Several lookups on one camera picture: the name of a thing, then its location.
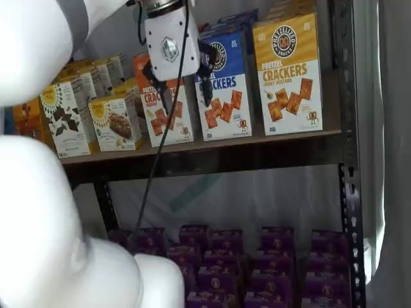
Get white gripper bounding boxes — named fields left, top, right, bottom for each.
left=142, top=6, right=216, bottom=115

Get yellow white pretzel crackers box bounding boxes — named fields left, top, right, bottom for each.
left=252, top=12, right=324, bottom=136

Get orange white pretzel crackers box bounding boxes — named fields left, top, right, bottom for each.
left=133, top=53, right=195, bottom=148

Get blue white pretzel crackers box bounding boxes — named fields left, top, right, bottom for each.
left=194, top=30, right=253, bottom=142

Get white yellow Simple Mills box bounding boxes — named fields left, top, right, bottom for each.
left=92, top=55, right=129, bottom=88
left=53, top=71, right=98, bottom=101
left=69, top=62, right=112, bottom=98

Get yellow white snack bar box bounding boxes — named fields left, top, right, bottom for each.
left=87, top=92, right=144, bottom=152

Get brown wooden shelf board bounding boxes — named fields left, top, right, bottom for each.
left=60, top=129, right=343, bottom=165

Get white box with dark pieces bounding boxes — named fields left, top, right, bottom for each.
left=39, top=81, right=92, bottom=159

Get tall orange snack box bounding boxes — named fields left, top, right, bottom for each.
left=12, top=99, right=46, bottom=144

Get black metal shelving rack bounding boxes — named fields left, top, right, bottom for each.
left=60, top=0, right=367, bottom=308

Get white plastic curtain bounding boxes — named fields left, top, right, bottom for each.
left=351, top=0, right=411, bottom=308

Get black cable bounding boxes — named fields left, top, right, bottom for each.
left=128, top=0, right=191, bottom=254

